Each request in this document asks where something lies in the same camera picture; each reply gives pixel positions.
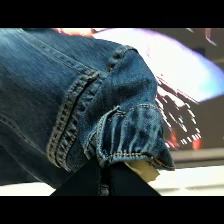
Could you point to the blue jeans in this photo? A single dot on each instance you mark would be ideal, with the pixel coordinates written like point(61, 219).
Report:
point(50, 93)

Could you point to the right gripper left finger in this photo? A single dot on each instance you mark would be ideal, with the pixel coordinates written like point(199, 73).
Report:
point(83, 181)

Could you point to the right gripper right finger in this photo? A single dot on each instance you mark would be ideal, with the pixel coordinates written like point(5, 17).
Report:
point(128, 183)

